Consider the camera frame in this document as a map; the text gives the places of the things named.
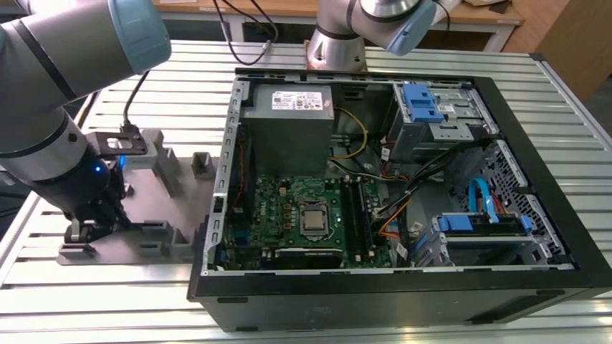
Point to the brown arm base plate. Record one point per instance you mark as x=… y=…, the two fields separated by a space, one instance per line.
x=335 y=68

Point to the brown wooden cabinet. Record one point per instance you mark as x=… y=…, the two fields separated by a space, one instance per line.
x=574 y=36

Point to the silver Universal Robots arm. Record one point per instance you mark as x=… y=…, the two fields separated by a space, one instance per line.
x=48 y=71

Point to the black PC case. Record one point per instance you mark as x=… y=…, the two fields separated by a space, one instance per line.
x=383 y=286

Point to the black graphics card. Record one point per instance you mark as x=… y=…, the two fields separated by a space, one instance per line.
x=308 y=256

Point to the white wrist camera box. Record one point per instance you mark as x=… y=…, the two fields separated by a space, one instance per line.
x=139 y=157

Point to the grey parts rack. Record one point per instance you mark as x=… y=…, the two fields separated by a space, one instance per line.
x=163 y=200

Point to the silver CPU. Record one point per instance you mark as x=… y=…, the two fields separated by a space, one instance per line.
x=315 y=218

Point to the wooden desk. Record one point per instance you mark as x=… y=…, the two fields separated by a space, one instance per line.
x=478 y=18

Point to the white power supply label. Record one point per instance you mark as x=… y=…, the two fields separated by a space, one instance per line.
x=299 y=101

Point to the grey power supply unit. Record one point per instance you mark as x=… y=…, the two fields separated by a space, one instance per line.
x=287 y=136

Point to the grey metal disk bay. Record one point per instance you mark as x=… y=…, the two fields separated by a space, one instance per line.
x=492 y=247

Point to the grey metal drive cage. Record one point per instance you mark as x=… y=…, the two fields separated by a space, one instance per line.
x=459 y=118

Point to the green motherboard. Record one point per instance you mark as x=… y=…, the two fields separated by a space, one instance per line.
x=282 y=193

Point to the CPU socket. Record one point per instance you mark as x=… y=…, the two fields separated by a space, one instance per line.
x=300 y=233

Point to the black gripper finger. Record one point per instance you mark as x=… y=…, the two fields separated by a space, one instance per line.
x=123 y=216
x=83 y=233

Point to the blue disk carrier with disk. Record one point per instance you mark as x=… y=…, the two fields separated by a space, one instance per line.
x=456 y=224

